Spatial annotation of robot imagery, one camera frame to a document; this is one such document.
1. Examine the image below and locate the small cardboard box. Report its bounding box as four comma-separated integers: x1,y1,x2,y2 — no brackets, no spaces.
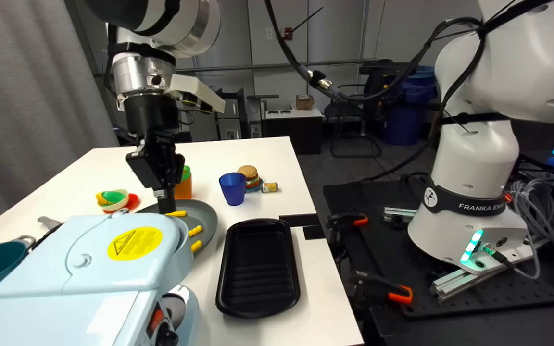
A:
292,92,317,111

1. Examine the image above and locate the toy hamburger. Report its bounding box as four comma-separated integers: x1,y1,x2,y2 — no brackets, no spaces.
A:
236,163,265,192

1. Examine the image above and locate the green toy plate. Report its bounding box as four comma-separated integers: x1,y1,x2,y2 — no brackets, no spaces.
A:
100,188,130,207

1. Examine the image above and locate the grey curtain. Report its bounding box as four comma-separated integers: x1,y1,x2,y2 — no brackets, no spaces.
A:
0,0,119,238

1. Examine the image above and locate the blue bin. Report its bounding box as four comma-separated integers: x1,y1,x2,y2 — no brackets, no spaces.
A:
379,65,438,148

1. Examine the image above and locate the grey cable bundle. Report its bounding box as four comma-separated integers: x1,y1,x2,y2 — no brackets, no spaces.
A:
506,175,554,282

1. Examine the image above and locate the black ribbed tray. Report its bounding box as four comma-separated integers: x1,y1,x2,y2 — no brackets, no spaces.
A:
213,215,304,321

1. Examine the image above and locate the blue plastic cup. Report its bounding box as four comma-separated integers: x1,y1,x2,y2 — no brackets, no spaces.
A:
217,169,250,209

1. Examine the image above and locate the black clamp orange handle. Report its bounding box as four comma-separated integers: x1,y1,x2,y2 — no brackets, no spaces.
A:
344,267,415,307
329,211,373,244

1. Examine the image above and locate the orange plastic cup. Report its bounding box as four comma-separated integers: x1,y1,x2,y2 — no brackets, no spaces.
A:
173,175,196,202

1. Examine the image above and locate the toy burger on plate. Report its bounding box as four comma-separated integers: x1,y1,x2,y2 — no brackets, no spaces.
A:
242,179,267,194

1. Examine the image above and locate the red toy plate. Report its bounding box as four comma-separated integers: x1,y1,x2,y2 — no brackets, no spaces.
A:
119,192,142,215

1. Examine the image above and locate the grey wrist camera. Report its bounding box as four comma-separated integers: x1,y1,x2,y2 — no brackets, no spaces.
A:
171,71,227,115

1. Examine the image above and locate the grey cabinet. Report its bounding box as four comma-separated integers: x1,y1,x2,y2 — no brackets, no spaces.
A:
179,104,219,142
215,88,250,140

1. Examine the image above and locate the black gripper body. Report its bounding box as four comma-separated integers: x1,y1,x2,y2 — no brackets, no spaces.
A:
121,94,186,192

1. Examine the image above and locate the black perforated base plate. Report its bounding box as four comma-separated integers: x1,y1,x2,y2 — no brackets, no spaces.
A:
321,177,554,323

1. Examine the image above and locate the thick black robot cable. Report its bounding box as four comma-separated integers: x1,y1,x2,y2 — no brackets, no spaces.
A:
263,0,484,105

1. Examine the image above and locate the grey wall rail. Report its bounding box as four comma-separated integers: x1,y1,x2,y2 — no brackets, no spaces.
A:
221,57,381,79

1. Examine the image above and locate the grey round plate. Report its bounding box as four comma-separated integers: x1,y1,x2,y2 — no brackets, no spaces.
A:
136,198,221,259

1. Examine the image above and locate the light blue toy coffee maker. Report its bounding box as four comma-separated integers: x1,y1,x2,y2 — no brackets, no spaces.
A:
0,211,204,346

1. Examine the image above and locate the aluminium extrusion rail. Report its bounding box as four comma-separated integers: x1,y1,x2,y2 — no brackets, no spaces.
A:
381,204,421,227
429,244,536,302

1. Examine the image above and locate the black office chair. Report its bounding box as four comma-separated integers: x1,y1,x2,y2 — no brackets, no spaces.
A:
323,80,382,159

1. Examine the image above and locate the black low cabinet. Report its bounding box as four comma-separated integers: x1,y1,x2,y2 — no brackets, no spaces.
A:
259,104,325,157

